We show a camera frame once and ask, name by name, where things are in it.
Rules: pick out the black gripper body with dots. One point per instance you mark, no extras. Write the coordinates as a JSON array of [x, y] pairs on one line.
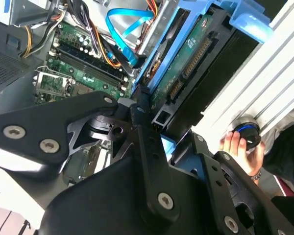
[[100, 200]]

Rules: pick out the person's bare hand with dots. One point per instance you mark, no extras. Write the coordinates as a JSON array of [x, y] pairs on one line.
[[254, 159]]

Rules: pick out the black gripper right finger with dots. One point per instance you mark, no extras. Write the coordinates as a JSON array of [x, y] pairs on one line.
[[235, 186]]

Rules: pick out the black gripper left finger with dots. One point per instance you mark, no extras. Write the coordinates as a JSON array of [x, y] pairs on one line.
[[39, 122]]

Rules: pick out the hard disk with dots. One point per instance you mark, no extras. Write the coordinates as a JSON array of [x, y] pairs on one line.
[[186, 66]]

